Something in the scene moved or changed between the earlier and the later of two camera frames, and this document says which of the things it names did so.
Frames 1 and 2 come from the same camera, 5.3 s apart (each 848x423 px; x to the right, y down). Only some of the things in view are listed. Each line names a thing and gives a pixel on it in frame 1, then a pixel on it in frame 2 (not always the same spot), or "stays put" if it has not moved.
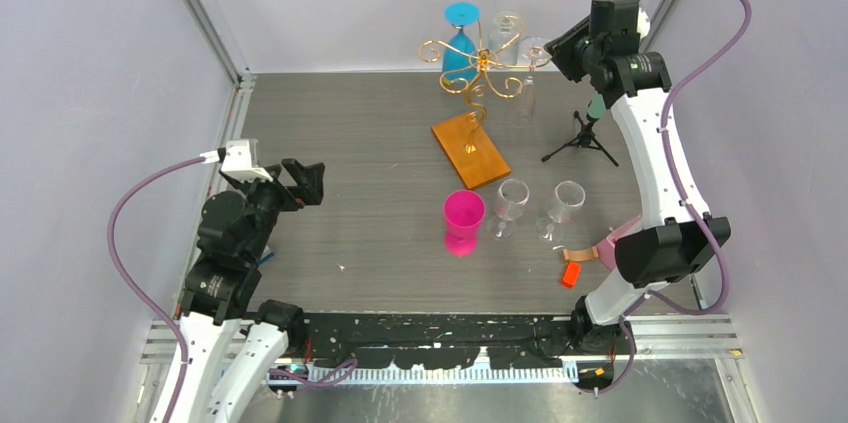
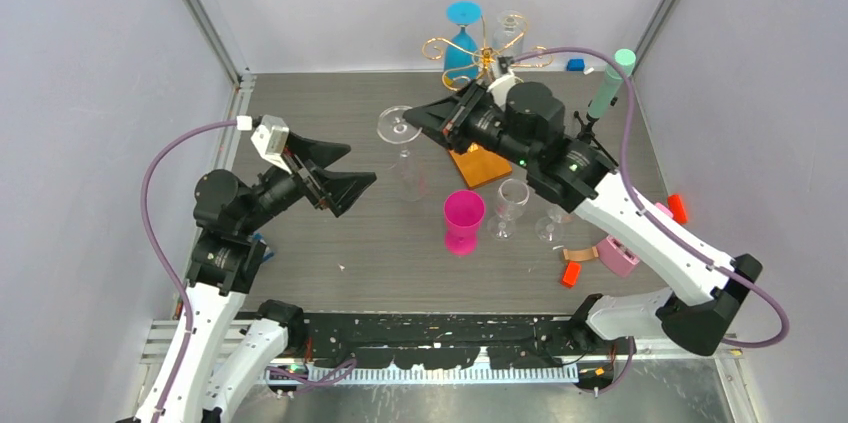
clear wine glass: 511,197 stays put
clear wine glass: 568,197 stays put
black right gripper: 560,50 → 445,121
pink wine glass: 464,211 stays put
